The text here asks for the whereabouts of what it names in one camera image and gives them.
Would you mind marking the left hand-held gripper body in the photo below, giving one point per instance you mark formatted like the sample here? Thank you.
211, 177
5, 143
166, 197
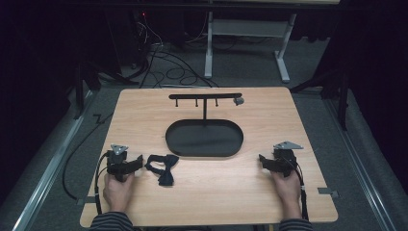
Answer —
117, 162

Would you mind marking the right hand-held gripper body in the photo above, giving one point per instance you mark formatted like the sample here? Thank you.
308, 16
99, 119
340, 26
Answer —
284, 159

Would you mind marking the black bow tie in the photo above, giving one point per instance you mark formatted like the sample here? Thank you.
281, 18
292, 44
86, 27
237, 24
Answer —
164, 168

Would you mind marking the black hook rack with tray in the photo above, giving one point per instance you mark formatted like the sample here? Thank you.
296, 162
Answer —
204, 138

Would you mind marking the person's right hand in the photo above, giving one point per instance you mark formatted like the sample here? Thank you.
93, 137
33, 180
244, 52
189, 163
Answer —
287, 189

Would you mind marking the person's left hand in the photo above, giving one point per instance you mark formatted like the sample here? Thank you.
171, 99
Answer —
116, 194

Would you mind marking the grey tape strip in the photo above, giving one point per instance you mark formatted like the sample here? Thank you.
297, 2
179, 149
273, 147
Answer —
327, 192
86, 200

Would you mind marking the small grey clip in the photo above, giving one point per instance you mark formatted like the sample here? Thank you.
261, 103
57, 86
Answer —
238, 101

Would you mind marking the black tripod stand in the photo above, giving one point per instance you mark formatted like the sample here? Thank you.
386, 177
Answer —
86, 80
333, 86

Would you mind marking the grey metal floor rail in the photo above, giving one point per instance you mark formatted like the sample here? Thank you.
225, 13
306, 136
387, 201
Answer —
362, 160
51, 170

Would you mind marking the white metal table frame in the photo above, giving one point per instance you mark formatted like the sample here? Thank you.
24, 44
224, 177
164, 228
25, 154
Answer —
247, 29

